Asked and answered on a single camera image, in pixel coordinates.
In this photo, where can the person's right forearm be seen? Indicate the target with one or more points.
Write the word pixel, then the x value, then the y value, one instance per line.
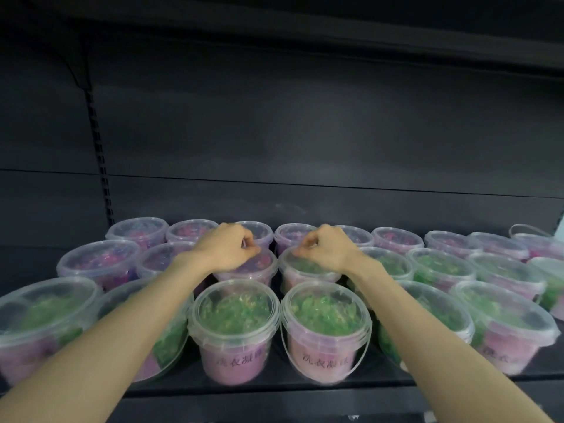
pixel 432 339

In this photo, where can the clear lidded green pod bucket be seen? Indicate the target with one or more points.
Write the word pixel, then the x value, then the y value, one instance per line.
pixel 304 272

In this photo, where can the rows of clear pod tubs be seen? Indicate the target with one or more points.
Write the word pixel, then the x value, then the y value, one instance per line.
pixel 238 330

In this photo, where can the person's left forearm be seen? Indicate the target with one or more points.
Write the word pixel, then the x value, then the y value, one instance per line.
pixel 110 339

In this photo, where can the person's right fingers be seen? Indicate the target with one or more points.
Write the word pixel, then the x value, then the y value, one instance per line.
pixel 305 244

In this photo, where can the black shelf back panel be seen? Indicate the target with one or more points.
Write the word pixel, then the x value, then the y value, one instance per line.
pixel 330 140

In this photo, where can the black overhead shelf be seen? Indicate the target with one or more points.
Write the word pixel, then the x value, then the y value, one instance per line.
pixel 308 21

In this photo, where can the black metal shelf board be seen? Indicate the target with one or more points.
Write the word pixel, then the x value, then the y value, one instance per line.
pixel 273 403

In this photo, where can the person's right hand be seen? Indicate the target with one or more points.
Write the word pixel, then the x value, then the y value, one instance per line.
pixel 330 248

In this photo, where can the black slotted shelf upright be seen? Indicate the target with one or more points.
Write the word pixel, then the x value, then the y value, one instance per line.
pixel 98 140

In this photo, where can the clear lidded pink pod bucket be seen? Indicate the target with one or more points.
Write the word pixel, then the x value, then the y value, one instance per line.
pixel 264 267

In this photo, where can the person's left hand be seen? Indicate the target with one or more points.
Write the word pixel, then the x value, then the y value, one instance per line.
pixel 222 246

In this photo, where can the person's left fingers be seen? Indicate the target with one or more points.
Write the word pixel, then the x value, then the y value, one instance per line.
pixel 246 242

